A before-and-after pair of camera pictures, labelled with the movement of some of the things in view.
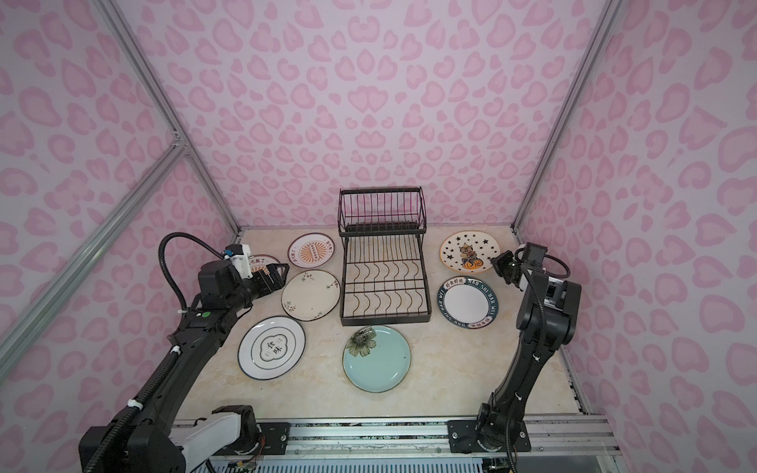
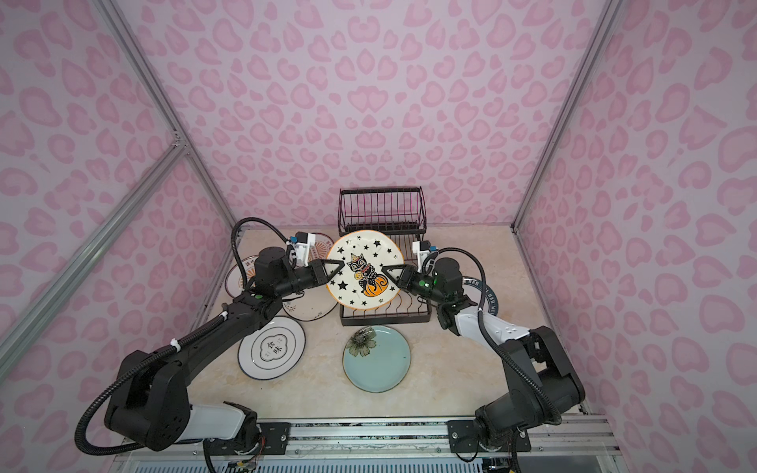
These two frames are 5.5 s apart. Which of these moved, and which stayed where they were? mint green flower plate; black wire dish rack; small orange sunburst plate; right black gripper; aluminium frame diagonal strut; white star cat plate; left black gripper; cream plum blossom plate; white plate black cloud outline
Moved: left black gripper; right black gripper; white star cat plate
Stayed: mint green flower plate; small orange sunburst plate; cream plum blossom plate; black wire dish rack; white plate black cloud outline; aluminium frame diagonal strut
